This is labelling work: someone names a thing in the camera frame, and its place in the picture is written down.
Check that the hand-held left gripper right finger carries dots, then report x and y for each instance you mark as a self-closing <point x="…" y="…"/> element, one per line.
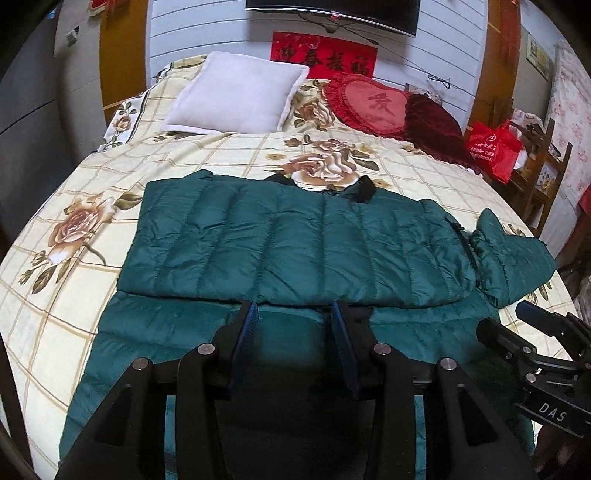
<point x="342" y="341"/>

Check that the bed with floral sheet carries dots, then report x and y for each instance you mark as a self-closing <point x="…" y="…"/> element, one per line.
<point x="92" y="175"/>

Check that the dark red velvet cushion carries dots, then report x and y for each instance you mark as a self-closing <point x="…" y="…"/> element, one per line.
<point x="434" y="124"/>

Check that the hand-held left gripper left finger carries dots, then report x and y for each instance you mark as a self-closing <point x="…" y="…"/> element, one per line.
<point x="247" y="332"/>

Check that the floral curtain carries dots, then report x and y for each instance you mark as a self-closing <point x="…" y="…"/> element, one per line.
<point x="572" y="115"/>

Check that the red wall banner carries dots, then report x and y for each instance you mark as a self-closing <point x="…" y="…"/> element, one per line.
<point x="295" y="50"/>

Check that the black wall television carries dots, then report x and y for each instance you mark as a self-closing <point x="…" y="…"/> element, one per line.
<point x="369" y="16"/>

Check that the red plastic bag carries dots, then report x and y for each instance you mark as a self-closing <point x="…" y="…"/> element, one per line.
<point x="491" y="147"/>

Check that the green down jacket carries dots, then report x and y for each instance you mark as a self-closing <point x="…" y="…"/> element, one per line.
<point x="286" y="249"/>

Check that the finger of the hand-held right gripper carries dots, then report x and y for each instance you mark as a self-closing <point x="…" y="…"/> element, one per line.
<point x="531" y="311"/>
<point x="501" y="339"/>

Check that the framed wall picture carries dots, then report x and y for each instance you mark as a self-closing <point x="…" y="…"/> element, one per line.
<point x="540" y="57"/>

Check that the wooden chair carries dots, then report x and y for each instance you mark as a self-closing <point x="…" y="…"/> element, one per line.
<point x="547" y="152"/>

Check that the white square pillow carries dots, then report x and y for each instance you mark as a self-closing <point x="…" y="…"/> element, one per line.
<point x="235" y="92"/>

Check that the red heart cushion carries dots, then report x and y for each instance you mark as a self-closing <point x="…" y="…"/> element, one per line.
<point x="369" y="104"/>

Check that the orange wooden wall panel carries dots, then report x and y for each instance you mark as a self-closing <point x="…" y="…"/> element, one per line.
<point x="124" y="55"/>
<point x="496" y="60"/>

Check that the grey wardrobe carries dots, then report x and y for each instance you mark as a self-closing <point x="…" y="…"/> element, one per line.
<point x="37" y="115"/>

